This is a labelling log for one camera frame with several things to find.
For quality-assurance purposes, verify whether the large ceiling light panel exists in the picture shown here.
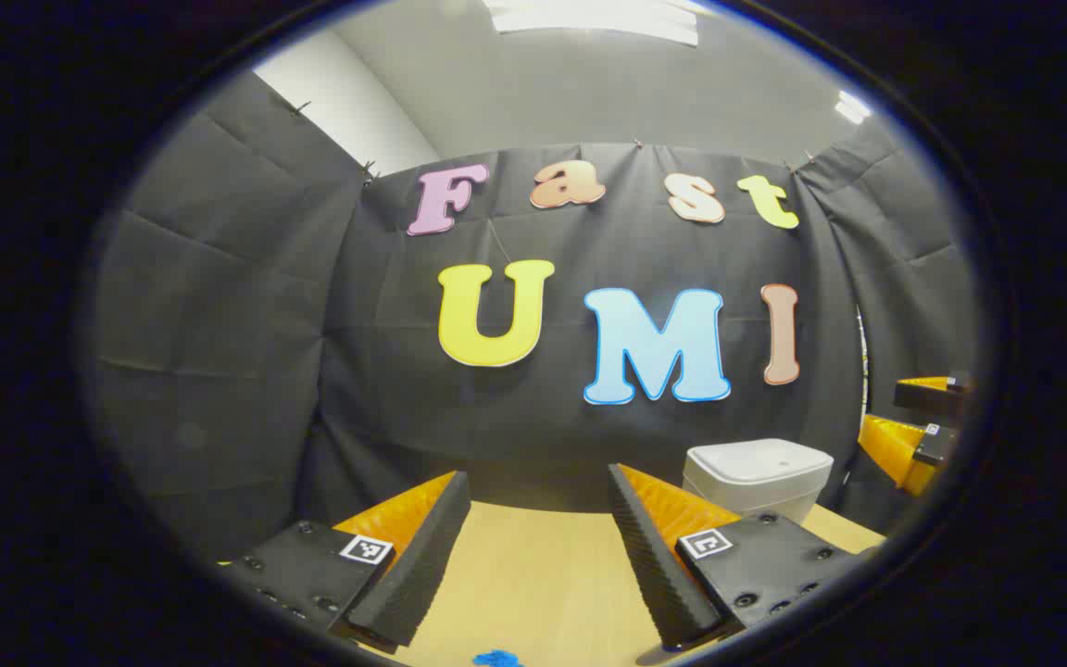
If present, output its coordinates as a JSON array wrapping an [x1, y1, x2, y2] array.
[[483, 0, 701, 47]]

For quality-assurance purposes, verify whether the wooden desktop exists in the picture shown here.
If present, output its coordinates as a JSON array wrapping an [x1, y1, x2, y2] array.
[[362, 500, 888, 667]]

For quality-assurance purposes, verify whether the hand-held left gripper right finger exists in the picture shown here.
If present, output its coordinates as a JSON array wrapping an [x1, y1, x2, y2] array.
[[608, 462, 881, 651]]

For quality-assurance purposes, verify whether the white desktop garbage bin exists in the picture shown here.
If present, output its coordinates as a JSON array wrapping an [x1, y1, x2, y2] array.
[[682, 438, 835, 527]]

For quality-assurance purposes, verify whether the black backdrop cloth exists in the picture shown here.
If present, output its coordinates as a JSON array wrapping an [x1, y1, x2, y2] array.
[[89, 69, 979, 566]]

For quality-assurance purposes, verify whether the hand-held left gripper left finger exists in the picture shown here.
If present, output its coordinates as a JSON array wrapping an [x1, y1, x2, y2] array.
[[217, 471, 472, 649]]

